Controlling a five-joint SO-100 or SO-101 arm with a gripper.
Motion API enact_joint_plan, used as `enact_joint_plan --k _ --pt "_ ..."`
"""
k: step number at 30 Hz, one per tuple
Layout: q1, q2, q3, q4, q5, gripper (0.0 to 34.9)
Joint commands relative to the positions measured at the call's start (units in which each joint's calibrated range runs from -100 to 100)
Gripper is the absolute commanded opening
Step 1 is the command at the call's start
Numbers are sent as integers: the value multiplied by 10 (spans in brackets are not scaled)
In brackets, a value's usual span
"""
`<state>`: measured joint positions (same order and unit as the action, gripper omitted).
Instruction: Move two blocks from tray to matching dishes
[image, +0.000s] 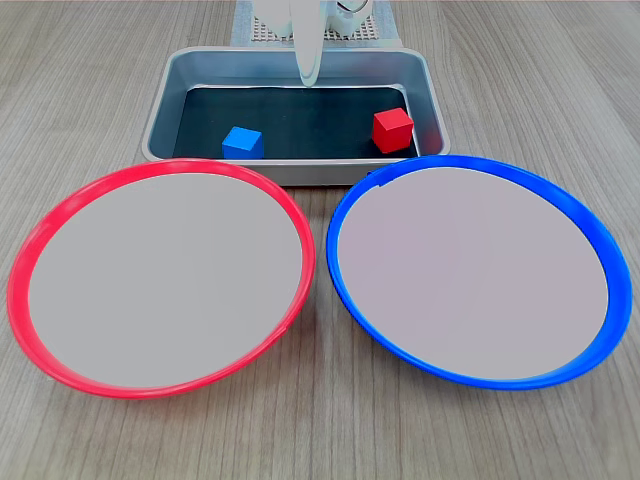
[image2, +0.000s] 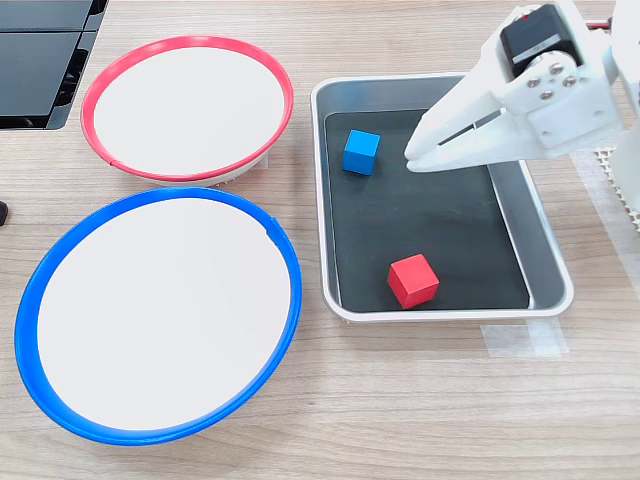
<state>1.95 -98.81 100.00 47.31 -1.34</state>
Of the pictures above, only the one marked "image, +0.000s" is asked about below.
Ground small blue cube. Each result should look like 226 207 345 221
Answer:
221 126 265 160

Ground small red cube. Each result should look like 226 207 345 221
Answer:
371 107 415 153

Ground black tray mat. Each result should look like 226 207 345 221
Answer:
172 85 420 160

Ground steel tray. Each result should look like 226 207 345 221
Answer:
141 46 452 187

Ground red-rimmed round white plate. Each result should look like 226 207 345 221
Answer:
6 157 317 400

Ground blue-rimmed round white plate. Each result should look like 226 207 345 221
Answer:
325 154 633 391

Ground pale perforated base plate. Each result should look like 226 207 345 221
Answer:
248 10 384 44

